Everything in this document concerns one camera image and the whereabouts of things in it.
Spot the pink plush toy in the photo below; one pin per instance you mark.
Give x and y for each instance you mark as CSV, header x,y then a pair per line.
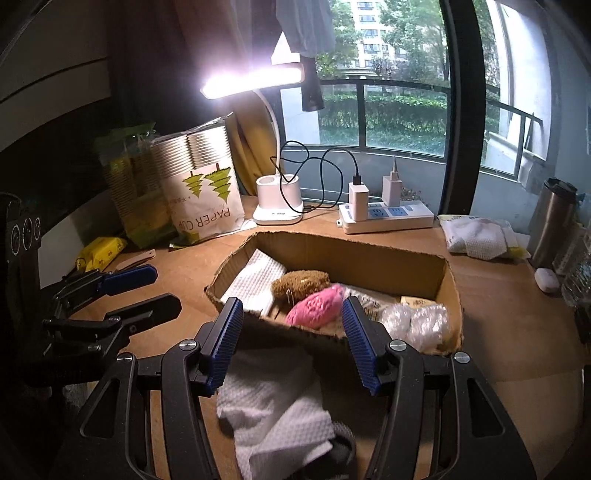
x,y
314,307

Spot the white desk lamp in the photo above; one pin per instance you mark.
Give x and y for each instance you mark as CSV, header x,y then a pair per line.
x,y
277,198

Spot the white power strip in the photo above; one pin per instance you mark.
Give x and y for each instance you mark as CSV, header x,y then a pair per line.
x,y
392,218

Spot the cardboard box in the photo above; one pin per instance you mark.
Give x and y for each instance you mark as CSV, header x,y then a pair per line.
x,y
369,258

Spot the hanging dark garment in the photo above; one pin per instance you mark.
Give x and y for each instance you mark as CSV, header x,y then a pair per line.
x,y
304,27

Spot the yellow print tissue packet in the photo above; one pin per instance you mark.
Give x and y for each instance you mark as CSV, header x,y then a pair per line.
x,y
415,302

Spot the steel thermos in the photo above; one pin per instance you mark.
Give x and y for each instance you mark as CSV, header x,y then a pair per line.
x,y
551,221

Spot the small black object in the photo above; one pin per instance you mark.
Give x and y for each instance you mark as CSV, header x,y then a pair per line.
x,y
582,325

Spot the clear water bottle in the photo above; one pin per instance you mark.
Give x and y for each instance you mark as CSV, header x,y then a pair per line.
x,y
577,277

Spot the green paper cup package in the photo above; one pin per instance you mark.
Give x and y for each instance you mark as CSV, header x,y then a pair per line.
x,y
134,198

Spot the grey sock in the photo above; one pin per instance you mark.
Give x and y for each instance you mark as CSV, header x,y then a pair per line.
x,y
341,447

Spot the beige curtain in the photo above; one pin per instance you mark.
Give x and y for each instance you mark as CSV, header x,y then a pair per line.
x,y
251,138

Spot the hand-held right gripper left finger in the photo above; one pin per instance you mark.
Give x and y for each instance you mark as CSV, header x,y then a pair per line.
x,y
226,341

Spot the black balcony railing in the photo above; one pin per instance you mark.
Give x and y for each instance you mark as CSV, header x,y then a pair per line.
x,y
406,85

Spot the white cloth bag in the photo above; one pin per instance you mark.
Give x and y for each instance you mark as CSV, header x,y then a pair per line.
x,y
480,237

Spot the white earbuds case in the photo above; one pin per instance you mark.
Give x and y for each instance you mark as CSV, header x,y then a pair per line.
x,y
547,280

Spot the black window frame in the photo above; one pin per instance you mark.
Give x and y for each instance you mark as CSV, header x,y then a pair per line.
x,y
461,115

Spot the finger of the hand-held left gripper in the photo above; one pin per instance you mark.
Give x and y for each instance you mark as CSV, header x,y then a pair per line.
x,y
131,277
147,311

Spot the white waffle cloth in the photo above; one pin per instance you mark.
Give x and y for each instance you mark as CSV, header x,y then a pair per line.
x,y
251,281
272,406

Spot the white plug adapter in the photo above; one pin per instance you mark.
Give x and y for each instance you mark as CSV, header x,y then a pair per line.
x,y
391,189

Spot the white paper cup package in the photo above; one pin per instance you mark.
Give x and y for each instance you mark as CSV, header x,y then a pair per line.
x,y
203,207

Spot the dark curtain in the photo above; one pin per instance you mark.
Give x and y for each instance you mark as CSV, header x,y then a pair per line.
x,y
152,69

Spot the clear plastic packet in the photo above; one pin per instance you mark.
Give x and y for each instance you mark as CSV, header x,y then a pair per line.
x,y
369,302

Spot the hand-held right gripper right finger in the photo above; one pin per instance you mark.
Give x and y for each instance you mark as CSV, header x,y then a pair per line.
x,y
358,346

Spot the bubble wrap piece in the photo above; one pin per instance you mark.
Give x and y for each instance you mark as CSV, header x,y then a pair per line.
x,y
397,321
431,325

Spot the brown loofah sponge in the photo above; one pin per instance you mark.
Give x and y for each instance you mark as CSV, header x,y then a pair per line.
x,y
300,284

